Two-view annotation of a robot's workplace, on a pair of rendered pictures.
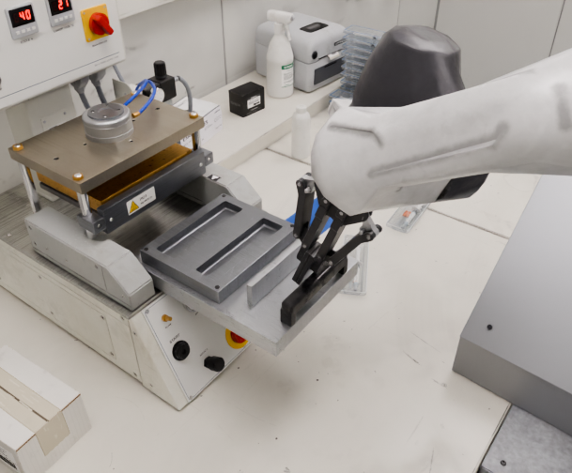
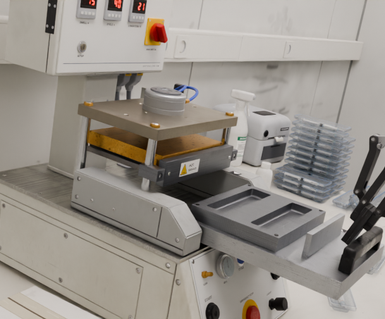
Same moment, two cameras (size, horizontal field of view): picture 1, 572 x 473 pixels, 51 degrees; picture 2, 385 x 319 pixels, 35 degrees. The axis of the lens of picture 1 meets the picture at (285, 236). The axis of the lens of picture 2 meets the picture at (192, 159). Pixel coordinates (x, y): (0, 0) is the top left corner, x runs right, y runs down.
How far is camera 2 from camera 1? 0.48 m
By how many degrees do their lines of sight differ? 23
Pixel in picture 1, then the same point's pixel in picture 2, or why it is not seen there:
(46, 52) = (119, 39)
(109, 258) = (168, 203)
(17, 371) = (53, 306)
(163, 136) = (212, 119)
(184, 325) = (215, 289)
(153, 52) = not seen: hidden behind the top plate
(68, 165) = (140, 119)
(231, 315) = (291, 261)
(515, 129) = not seen: outside the picture
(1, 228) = (31, 188)
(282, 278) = (324, 243)
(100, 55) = (148, 59)
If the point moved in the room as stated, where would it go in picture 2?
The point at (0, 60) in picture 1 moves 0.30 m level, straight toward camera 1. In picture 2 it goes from (90, 32) to (162, 62)
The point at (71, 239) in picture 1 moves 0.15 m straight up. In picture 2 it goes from (126, 188) to (140, 101)
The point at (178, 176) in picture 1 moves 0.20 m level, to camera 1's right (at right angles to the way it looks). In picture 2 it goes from (214, 160) to (316, 175)
